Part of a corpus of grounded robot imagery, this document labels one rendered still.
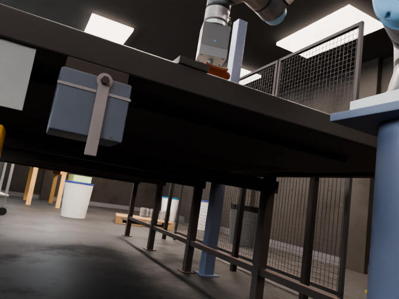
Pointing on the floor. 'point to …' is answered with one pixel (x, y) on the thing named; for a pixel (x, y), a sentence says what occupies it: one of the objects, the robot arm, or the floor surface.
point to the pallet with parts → (145, 218)
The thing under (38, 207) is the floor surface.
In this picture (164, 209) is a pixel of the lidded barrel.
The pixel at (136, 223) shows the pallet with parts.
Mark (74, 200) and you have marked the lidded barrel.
